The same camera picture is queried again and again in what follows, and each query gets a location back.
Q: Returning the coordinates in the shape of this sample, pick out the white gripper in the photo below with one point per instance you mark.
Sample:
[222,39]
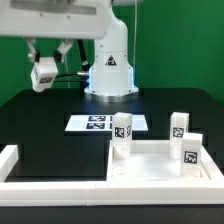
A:
[53,19]

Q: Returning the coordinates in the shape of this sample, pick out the white square tabletop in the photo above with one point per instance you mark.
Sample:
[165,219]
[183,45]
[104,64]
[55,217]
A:
[149,161]

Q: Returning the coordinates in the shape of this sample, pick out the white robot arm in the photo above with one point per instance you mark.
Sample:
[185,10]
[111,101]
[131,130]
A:
[111,77]

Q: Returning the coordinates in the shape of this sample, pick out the AprilTag marker sheet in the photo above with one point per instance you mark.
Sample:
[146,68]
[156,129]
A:
[79,123]

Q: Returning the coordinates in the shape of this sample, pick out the white U-shaped obstacle fence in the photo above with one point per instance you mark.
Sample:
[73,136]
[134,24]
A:
[208,188]

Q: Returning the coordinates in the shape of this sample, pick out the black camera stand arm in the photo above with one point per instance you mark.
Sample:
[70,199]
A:
[85,64]

